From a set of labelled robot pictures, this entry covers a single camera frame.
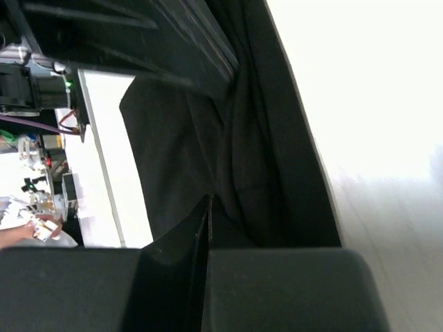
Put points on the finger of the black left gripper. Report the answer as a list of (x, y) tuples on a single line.
[(178, 42)]

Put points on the cluttered background workbench items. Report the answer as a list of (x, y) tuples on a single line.
[(32, 170)]

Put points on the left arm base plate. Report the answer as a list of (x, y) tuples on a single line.
[(79, 102)]

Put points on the white paper in hand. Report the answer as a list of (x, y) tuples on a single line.
[(45, 229)]

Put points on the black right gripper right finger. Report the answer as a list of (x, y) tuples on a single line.
[(289, 289)]

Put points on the black skirt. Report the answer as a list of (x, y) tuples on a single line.
[(251, 149)]

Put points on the bystander hand in background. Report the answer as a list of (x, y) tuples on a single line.
[(12, 236)]

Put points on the aluminium front rail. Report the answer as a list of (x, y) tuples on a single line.
[(101, 157)]

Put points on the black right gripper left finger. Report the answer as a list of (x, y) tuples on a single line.
[(156, 288)]

